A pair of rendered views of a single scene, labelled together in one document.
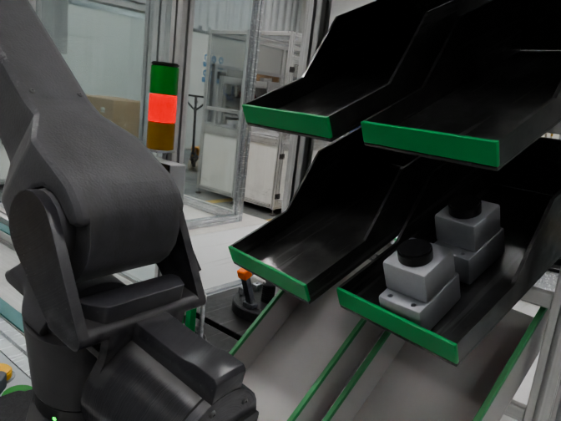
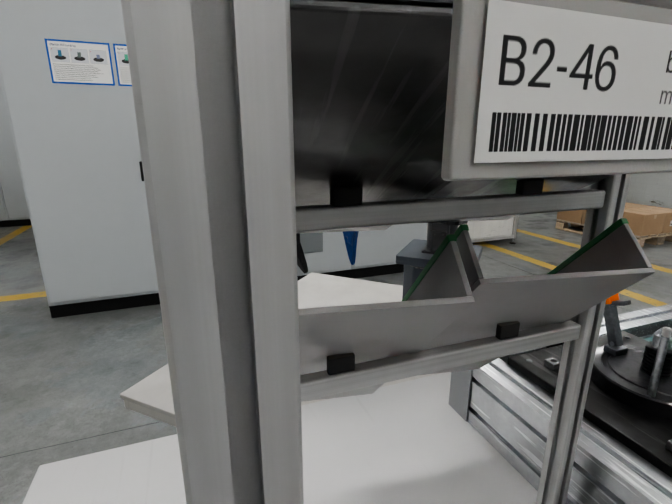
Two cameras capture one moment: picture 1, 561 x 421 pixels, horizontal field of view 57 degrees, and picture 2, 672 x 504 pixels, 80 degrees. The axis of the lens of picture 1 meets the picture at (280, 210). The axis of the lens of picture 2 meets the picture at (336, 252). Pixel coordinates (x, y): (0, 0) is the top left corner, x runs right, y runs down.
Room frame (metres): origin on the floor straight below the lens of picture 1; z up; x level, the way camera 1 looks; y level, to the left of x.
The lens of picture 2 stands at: (0.64, -0.42, 1.27)
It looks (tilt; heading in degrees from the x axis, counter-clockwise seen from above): 16 degrees down; 121
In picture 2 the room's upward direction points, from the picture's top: straight up
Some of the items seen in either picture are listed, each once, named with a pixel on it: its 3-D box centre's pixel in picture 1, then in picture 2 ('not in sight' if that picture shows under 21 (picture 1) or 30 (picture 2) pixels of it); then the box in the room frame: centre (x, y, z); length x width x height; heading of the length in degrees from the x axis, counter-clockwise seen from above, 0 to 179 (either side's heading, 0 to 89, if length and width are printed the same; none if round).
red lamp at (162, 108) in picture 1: (162, 108); not in sight; (0.96, 0.24, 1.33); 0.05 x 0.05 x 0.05
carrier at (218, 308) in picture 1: (269, 289); not in sight; (0.95, 0.00, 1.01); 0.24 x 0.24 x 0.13; 51
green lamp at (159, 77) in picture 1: (164, 80); not in sight; (0.96, 0.24, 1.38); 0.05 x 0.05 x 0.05
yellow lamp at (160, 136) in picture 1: (160, 135); not in sight; (0.96, 0.24, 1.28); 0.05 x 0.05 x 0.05
